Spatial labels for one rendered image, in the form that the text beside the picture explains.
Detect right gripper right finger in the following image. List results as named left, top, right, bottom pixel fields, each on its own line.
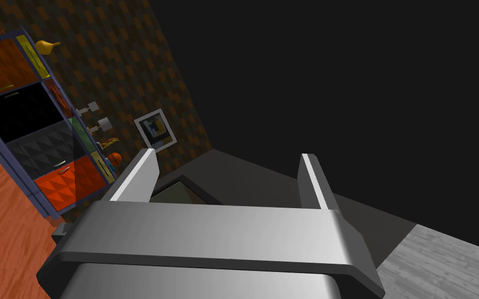
left=297, top=153, right=342, bottom=211

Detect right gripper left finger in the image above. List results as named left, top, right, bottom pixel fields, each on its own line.
left=102, top=147, right=160, bottom=203

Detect white framed picture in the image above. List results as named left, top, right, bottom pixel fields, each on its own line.
left=133, top=108, right=178, bottom=151

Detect blue shelf unit with drawers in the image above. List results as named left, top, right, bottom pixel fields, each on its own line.
left=0, top=0, right=123, bottom=220

